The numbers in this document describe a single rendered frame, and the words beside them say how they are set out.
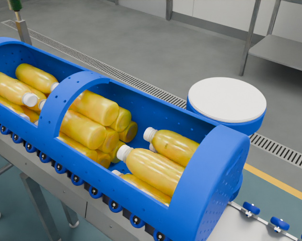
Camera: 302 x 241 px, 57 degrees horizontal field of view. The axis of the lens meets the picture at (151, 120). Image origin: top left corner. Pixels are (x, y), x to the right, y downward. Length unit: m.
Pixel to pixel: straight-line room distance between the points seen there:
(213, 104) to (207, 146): 0.46
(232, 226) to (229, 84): 0.54
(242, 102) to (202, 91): 0.15
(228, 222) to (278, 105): 2.26
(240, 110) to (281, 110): 1.94
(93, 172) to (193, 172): 0.24
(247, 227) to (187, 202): 0.32
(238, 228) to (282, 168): 1.56
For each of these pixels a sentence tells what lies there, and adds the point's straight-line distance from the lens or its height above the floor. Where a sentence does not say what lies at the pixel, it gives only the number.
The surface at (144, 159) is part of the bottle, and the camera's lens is 0.63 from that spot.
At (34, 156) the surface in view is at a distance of 1.02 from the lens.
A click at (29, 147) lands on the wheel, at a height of 0.97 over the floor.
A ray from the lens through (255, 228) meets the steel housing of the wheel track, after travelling 0.84.
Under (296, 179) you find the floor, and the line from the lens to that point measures 2.32.
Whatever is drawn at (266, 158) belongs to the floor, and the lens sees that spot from 2.38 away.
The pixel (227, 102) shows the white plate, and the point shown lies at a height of 1.04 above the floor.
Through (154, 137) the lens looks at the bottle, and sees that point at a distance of 0.73.
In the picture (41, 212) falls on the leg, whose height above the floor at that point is 0.36.
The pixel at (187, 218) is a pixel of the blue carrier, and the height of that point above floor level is 1.15.
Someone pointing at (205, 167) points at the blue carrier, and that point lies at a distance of 0.53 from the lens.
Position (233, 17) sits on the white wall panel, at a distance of 4.18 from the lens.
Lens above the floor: 1.62
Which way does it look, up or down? 40 degrees down
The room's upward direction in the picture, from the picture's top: straight up
